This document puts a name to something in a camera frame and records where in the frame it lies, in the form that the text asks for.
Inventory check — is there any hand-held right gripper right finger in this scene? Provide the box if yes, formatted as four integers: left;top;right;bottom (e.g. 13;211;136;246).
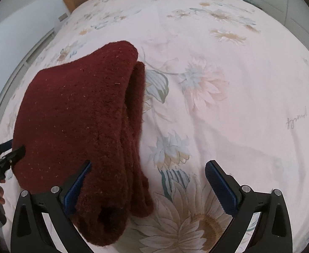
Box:
205;160;293;253

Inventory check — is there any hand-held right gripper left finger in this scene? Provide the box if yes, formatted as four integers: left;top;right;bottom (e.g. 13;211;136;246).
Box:
10;160;93;253

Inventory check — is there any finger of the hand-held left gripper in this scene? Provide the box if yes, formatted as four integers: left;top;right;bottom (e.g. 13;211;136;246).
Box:
0;141;14;159
0;145;26;170

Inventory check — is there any dark red knit sweater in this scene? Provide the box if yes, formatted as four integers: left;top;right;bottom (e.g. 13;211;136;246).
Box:
12;41;155;247

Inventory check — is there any white louvered wardrobe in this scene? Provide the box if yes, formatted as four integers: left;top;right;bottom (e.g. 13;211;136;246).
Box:
0;28;56;144
245;0;309;67

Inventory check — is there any floral bed sheet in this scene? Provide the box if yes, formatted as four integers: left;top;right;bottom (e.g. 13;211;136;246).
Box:
0;0;309;253

